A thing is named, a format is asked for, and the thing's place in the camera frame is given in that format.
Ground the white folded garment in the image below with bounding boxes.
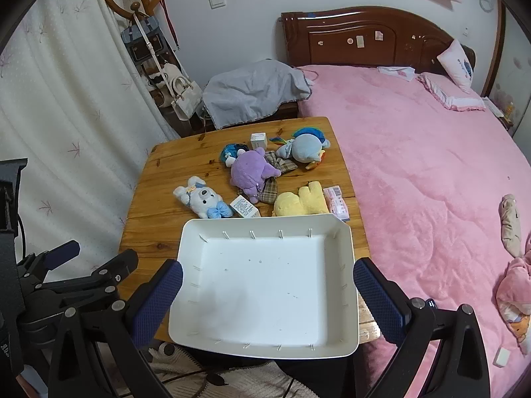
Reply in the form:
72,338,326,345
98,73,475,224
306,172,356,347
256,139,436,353
377,65,416,83

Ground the wooden nightstand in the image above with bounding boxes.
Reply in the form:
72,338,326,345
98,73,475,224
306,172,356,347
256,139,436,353
265,100,300,122

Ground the pink fluffy garment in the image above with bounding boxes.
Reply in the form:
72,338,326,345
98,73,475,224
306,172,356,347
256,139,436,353
495,232,531,355

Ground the grey blue hanging bag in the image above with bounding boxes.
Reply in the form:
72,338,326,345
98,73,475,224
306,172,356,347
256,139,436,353
121,17,173,61

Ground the white plush bear blue bow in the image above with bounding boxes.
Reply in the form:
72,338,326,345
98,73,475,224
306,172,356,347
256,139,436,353
173,176,234,220

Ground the yellow plush toy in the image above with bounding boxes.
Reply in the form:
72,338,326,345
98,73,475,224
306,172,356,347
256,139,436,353
271,181,330,217

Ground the purple plush toy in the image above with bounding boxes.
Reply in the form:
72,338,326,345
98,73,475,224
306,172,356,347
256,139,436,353
230,147,280,196

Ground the shiny blue foil bag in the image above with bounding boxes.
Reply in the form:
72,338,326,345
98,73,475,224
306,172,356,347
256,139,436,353
220,143,250,167

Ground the brown white furry bag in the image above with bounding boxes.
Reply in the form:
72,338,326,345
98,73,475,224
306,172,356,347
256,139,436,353
141,61,179,108

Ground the plaid fabric bow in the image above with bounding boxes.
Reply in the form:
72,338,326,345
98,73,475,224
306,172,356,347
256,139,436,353
257,151,298,205

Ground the frosted sliding wardrobe door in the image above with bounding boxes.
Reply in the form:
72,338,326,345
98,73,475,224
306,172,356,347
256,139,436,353
481,0,531,133

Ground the pink tissue packet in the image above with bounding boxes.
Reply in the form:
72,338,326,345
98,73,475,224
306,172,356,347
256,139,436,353
323,186,350,222

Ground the dark red strap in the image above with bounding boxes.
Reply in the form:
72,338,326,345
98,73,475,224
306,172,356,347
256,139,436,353
163,0,180,52

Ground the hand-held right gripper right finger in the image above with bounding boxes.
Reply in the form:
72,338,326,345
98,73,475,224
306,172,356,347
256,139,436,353
352,257,492,398

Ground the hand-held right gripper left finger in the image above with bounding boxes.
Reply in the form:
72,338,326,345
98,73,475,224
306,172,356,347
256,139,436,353
47,258,184,398

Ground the beige plush toy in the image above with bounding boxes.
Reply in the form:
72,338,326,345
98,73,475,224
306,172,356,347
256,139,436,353
500,194,523,258

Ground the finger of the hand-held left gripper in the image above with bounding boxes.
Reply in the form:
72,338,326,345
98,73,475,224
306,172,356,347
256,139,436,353
17,240,81,285
33,250,139,311

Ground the pink frilled pillow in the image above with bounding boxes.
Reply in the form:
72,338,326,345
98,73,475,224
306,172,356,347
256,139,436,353
416,72,487,112

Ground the light blue plush toy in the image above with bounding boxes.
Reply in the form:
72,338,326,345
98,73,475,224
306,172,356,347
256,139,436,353
269,128,331,170

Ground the pink blanket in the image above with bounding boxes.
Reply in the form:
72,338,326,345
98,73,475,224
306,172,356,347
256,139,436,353
296,65,531,398

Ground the white plastic tray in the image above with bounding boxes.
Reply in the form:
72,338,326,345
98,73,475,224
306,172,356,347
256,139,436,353
168,215,360,359

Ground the white handbag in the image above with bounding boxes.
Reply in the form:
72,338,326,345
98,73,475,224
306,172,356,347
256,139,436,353
170,75,203,122

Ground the white medicine box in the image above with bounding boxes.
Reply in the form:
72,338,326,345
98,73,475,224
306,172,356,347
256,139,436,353
229,195,261,219

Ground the white printed pillow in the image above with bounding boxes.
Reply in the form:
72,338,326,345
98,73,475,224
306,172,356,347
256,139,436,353
436,39,474,95

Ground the brown wooden headboard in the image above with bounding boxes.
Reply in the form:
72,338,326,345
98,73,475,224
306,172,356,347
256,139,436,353
281,6,476,77

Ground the white patterned curtain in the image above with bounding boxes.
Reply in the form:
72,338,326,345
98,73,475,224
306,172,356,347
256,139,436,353
0,0,179,266

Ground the grey cloth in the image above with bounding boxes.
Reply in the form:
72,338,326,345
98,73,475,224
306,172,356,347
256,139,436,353
202,59,313,130

